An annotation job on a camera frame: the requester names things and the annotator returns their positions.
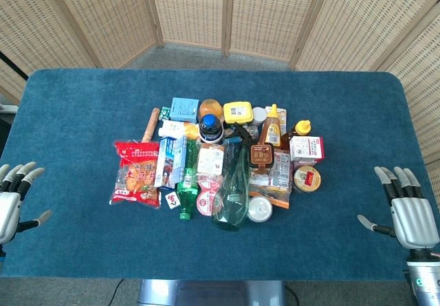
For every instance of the light blue square box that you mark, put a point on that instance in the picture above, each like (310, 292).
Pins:
(184, 110)

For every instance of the honey squeeze bottle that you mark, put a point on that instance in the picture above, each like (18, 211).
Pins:
(272, 127)

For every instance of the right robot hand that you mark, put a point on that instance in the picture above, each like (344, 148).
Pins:
(410, 213)

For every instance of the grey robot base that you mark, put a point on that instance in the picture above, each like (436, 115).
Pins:
(206, 293)

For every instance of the yellow lidded container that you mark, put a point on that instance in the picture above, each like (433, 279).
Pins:
(238, 112)

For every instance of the grey lidded jar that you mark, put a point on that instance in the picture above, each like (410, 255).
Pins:
(259, 115)

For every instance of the transparent orange-edged snack bag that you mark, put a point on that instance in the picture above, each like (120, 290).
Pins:
(275, 182)

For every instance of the white red medicine box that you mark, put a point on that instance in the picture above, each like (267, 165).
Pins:
(307, 148)

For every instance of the brown bottle with yellow cap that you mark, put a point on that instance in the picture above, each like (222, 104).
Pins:
(295, 132)

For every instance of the blue table cloth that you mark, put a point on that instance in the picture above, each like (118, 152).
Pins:
(103, 237)

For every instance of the brown rectangular container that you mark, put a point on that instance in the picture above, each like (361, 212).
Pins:
(262, 154)

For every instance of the clear glass spray bottle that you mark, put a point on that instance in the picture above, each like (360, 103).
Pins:
(233, 189)

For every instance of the green plastic bottle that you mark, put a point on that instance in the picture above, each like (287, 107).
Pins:
(187, 182)

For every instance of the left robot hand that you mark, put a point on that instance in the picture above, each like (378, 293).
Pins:
(8, 205)

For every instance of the dark bottle with blue cap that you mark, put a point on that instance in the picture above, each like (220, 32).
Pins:
(210, 128)

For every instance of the white labelled packet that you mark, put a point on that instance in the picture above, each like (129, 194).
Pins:
(210, 160)

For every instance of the wooden rolling pin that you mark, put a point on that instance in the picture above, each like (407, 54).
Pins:
(151, 123)

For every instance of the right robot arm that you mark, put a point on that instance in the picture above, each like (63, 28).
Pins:
(423, 275)

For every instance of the round gold red tin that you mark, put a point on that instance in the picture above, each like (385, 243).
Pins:
(307, 178)

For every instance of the orange jelly cup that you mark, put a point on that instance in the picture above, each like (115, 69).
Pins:
(211, 108)

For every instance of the red transparent chip bag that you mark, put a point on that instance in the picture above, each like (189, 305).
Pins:
(137, 173)

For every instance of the woven folding screen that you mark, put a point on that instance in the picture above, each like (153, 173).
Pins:
(268, 13)

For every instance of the white mahjong tile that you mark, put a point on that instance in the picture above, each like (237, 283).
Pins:
(172, 199)

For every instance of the blue white carton box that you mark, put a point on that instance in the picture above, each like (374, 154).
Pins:
(170, 161)

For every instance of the small green patterned box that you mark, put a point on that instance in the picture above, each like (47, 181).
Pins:
(165, 113)

